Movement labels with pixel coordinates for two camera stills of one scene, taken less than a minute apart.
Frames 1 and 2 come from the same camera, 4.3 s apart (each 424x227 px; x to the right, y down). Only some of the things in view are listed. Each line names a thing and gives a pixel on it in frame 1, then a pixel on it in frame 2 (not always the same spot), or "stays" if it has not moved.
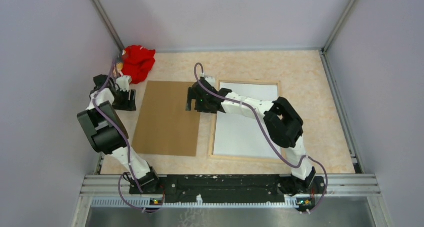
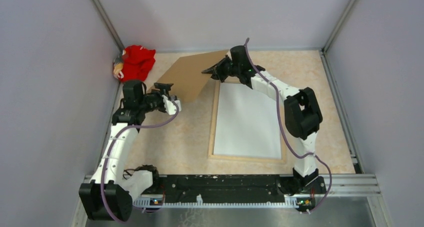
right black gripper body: [201, 105] to [224, 69]
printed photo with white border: [240, 134] stays
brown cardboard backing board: [165, 127] to [185, 73]
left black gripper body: [122, 102] to [153, 101]
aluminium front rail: [337, 185] stays
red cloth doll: [137, 61] stays
